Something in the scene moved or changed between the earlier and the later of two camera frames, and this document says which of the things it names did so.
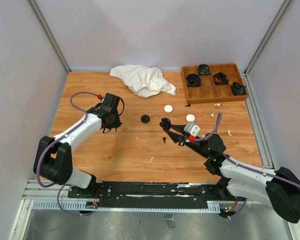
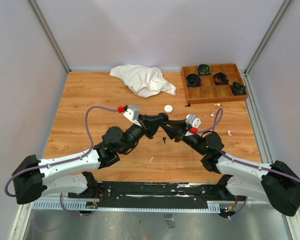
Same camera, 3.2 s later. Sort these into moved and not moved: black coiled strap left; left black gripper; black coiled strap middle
Moved: left black gripper
Not moved: black coiled strap left; black coiled strap middle
